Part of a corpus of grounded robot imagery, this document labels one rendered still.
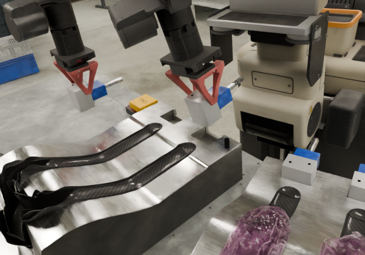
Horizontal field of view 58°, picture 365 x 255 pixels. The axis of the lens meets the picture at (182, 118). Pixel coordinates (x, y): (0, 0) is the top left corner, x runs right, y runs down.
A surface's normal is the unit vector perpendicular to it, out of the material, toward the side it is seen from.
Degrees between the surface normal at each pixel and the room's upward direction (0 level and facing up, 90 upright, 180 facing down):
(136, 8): 35
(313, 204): 0
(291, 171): 90
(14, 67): 91
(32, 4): 103
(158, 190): 1
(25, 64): 91
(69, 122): 0
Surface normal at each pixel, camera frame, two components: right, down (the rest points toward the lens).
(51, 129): -0.12, -0.84
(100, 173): 0.21, -0.94
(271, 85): -0.58, 0.59
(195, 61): -0.33, -0.81
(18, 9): 0.70, 0.47
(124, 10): -0.16, -0.38
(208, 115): 0.59, 0.22
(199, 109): -0.73, 0.55
